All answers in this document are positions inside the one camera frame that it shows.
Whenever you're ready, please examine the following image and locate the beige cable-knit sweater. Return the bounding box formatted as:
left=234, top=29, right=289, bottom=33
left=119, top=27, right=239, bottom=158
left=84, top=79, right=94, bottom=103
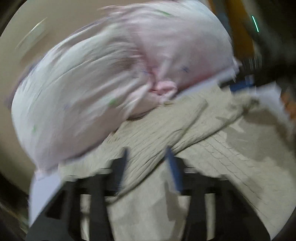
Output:
left=59, top=86, right=295, bottom=240

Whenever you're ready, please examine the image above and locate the lavender bed sheet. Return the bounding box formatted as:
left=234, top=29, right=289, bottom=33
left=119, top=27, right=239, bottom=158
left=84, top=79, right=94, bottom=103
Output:
left=28, top=82, right=289, bottom=226

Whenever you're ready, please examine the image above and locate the pink floral pillow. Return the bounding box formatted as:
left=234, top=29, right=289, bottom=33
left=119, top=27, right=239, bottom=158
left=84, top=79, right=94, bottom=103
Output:
left=11, top=1, right=236, bottom=173

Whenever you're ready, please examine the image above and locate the white wall switch plate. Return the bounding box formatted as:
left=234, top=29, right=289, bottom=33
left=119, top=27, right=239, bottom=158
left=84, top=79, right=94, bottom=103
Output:
left=15, top=18, right=48, bottom=51

